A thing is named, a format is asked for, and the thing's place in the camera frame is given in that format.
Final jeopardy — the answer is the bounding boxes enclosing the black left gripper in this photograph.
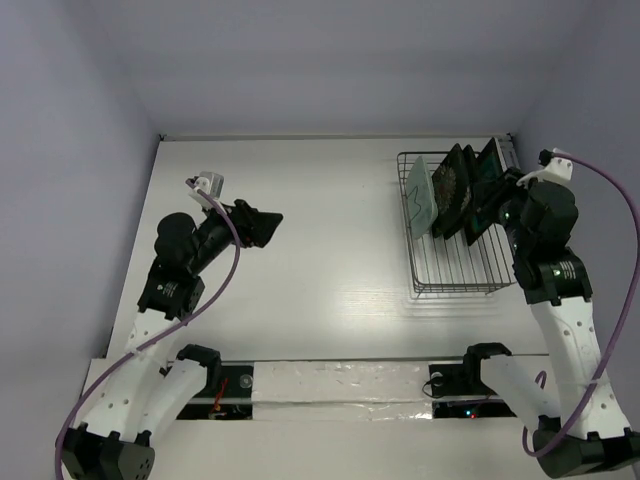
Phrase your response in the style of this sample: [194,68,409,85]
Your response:
[188,197,281,274]

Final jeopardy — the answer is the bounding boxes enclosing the black teal square plate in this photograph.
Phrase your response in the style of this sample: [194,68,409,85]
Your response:
[464,138,504,246]

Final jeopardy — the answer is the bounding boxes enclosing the black floral square plate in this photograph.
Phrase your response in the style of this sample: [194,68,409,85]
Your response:
[431,143,472,239]

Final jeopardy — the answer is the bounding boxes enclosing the pale green plate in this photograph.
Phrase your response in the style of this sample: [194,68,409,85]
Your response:
[405,156,438,239]

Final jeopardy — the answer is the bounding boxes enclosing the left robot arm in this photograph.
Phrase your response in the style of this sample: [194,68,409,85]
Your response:
[56,198,283,479]

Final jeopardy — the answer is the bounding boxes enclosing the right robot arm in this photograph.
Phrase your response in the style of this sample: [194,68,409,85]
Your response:
[460,172,639,479]

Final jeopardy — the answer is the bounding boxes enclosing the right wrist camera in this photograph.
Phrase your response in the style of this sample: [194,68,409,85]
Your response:
[516,148,573,188]

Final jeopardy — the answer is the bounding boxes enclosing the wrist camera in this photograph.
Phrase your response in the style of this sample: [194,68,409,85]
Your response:
[516,148,573,188]
[186,171,224,210]

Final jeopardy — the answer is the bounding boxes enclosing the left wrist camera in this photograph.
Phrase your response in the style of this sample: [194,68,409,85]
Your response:
[186,171,224,210]

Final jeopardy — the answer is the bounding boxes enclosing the wire dish rack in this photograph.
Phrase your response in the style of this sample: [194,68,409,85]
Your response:
[396,151,516,301]

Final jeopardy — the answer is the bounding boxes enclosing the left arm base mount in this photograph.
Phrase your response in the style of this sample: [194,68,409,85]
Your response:
[176,344,254,399]

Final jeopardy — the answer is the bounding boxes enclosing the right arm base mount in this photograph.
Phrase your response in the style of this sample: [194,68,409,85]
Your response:
[423,342,512,400]

